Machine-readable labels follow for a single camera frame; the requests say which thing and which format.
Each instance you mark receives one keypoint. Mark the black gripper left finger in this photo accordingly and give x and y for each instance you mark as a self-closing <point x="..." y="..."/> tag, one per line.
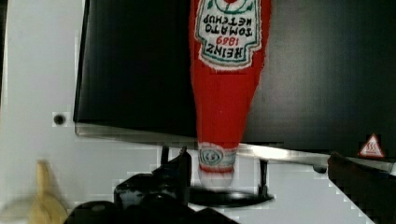
<point x="160" y="197"/>

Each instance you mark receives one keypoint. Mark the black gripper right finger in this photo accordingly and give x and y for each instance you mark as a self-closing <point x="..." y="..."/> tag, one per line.
<point x="372" y="190"/>

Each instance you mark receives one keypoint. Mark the red ketchup bottle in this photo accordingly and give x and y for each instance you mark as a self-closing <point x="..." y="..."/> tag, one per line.
<point x="227" y="40"/>

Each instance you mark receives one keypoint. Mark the black toaster oven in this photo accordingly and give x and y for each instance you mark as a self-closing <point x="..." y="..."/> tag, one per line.
<point x="327" y="86"/>

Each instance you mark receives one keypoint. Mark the yellow crumpled wrapper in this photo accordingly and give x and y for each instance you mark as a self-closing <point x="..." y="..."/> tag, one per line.
<point x="41" y="208"/>

